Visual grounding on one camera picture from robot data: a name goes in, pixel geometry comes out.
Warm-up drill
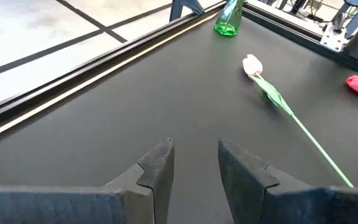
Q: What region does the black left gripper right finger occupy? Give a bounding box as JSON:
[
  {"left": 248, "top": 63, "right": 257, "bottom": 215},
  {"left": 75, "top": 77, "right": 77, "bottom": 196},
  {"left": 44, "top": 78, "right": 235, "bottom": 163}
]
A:
[{"left": 218, "top": 139, "right": 358, "bottom": 224}]

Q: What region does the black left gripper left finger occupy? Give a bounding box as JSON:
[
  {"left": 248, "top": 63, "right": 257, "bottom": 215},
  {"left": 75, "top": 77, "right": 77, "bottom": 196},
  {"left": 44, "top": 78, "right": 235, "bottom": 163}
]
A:
[{"left": 0, "top": 138, "right": 176, "bottom": 224}]

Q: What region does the pink tulip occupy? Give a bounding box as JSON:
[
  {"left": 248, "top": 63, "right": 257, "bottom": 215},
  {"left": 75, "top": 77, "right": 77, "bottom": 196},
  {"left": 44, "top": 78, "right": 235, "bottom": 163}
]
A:
[{"left": 242, "top": 54, "right": 356, "bottom": 189}]

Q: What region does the green glass vase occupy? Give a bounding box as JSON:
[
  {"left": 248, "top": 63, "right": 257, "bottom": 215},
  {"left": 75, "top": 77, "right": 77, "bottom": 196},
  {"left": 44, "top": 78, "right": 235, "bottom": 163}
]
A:
[{"left": 213, "top": 0, "right": 244, "bottom": 37}]

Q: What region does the black table mat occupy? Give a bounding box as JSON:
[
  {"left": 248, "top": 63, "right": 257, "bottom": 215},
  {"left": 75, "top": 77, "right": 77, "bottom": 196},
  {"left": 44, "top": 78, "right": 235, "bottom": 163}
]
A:
[{"left": 0, "top": 12, "right": 358, "bottom": 224}]

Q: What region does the black aluminium table frame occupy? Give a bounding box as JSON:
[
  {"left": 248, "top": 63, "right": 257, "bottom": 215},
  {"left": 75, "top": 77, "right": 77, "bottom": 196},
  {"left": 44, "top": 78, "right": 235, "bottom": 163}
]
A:
[{"left": 0, "top": 0, "right": 358, "bottom": 146}]

